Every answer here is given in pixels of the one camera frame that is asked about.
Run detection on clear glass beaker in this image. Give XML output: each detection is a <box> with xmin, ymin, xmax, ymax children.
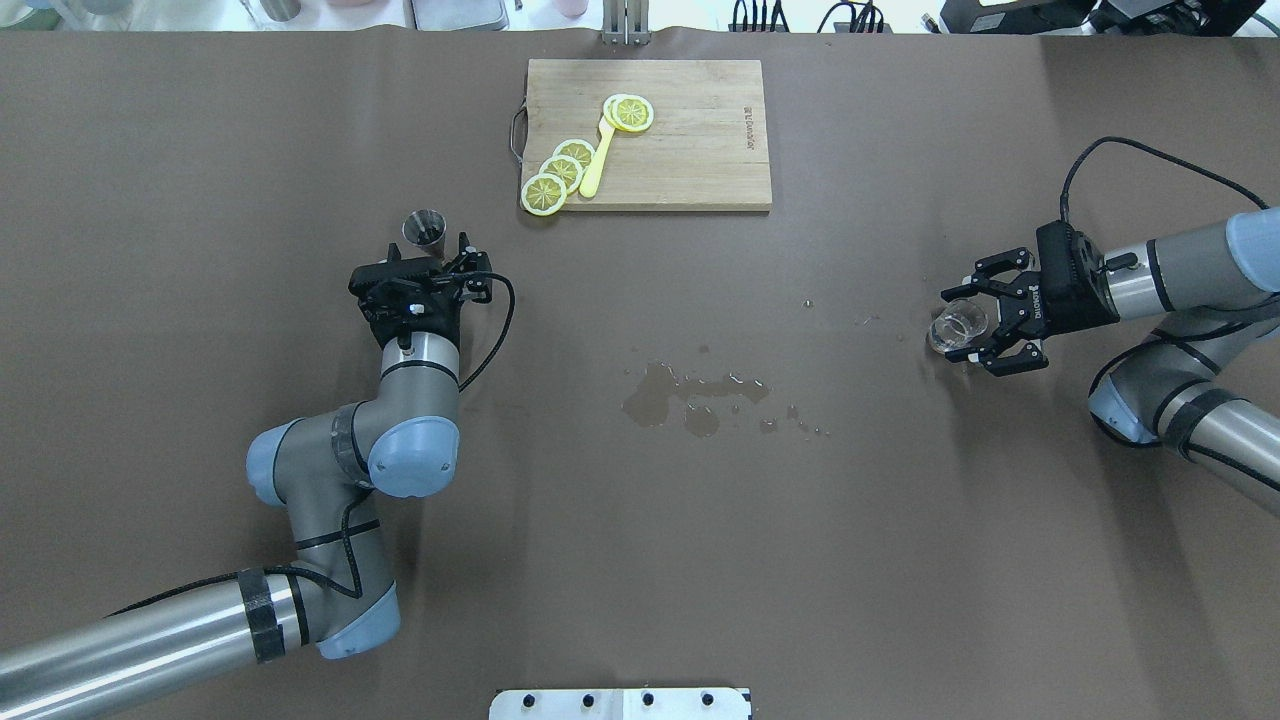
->
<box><xmin>925</xmin><ymin>299</ymin><xmax>989</xmax><ymax>354</ymax></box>

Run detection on steel jigger measuring cup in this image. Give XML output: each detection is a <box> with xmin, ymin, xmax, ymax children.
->
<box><xmin>402</xmin><ymin>209</ymin><xmax>447</xmax><ymax>259</ymax></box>

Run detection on lemon slice middle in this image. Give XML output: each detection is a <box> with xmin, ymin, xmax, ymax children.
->
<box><xmin>540</xmin><ymin>154</ymin><xmax>585</xmax><ymax>195</ymax></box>

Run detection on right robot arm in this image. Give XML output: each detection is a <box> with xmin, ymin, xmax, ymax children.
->
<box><xmin>941</xmin><ymin>208</ymin><xmax>1279</xmax><ymax>514</ymax></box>

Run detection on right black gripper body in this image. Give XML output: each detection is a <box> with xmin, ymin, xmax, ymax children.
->
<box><xmin>1015</xmin><ymin>220</ymin><xmax>1120</xmax><ymax>337</ymax></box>

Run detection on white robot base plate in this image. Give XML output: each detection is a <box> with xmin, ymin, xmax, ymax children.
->
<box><xmin>488</xmin><ymin>687</ymin><xmax>755</xmax><ymax>719</ymax></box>

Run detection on pink plastic cup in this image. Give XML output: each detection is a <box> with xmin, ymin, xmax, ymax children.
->
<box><xmin>553</xmin><ymin>0</ymin><xmax>590</xmax><ymax>20</ymax></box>

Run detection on lemon slice end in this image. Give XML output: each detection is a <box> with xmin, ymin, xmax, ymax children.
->
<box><xmin>518</xmin><ymin>173</ymin><xmax>570</xmax><ymax>217</ymax></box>

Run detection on metal tray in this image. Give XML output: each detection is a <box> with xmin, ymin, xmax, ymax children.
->
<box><xmin>408</xmin><ymin>0</ymin><xmax>509</xmax><ymax>32</ymax></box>

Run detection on lemon slice on knife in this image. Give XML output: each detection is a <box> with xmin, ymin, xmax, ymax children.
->
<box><xmin>602</xmin><ymin>94</ymin><xmax>655</xmax><ymax>133</ymax></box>

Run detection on spilled liquid puddle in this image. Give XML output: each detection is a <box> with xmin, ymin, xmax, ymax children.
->
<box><xmin>616</xmin><ymin>357</ymin><xmax>835</xmax><ymax>439</ymax></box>

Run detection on aluminium frame post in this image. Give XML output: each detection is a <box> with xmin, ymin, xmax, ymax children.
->
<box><xmin>600</xmin><ymin>0</ymin><xmax>652</xmax><ymax>46</ymax></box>

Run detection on bamboo cutting board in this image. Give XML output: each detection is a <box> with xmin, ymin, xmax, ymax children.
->
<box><xmin>521</xmin><ymin>59</ymin><xmax>773</xmax><ymax>213</ymax></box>

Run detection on lemon slice inner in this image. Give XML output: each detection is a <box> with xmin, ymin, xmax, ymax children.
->
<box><xmin>554</xmin><ymin>138</ymin><xmax>595</xmax><ymax>169</ymax></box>

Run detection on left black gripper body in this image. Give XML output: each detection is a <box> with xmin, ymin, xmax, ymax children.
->
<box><xmin>348</xmin><ymin>258</ymin><xmax>465</xmax><ymax>348</ymax></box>

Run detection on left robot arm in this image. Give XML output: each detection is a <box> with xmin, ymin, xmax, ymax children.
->
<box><xmin>3</xmin><ymin>232</ymin><xmax>500</xmax><ymax>719</ymax></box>

